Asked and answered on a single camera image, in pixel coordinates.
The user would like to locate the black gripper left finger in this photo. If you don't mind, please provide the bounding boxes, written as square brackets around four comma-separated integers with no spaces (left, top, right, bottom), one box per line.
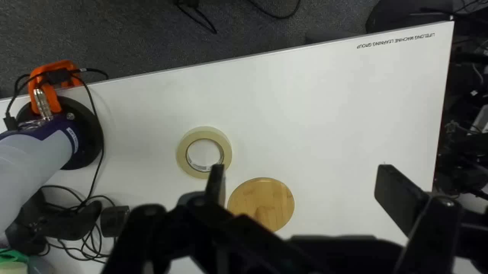
[204,163,227,207]

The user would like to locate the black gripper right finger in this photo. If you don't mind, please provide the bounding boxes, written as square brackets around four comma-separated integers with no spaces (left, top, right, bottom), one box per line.
[373,163,433,240]

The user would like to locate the wooden cup stand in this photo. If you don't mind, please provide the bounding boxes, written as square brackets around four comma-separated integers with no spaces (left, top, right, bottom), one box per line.
[225,175,295,233]

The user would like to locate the beige tape roll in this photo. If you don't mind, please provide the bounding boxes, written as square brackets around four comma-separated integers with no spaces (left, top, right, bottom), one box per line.
[175,125,234,179]

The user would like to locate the black office chairs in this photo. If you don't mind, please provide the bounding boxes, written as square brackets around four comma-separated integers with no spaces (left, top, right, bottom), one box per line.
[433,0,488,204]

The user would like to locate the black power adapter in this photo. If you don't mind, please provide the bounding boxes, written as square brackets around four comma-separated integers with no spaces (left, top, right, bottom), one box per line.
[99,204,131,239]

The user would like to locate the black round Kinova base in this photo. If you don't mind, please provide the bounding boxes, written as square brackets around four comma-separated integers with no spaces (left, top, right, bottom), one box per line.
[15,96,105,172]

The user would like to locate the black bulky device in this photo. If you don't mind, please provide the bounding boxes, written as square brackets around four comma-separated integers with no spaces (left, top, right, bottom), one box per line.
[4,198,103,256]

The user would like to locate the orange clamp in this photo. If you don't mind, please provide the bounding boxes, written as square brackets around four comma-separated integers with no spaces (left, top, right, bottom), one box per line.
[25,59,85,119]

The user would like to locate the tangled black cables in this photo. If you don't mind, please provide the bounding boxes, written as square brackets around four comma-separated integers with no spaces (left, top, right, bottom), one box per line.
[1,67,123,263]

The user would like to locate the black floor cable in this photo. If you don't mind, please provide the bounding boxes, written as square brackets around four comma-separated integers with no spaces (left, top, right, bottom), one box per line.
[173,0,301,36]

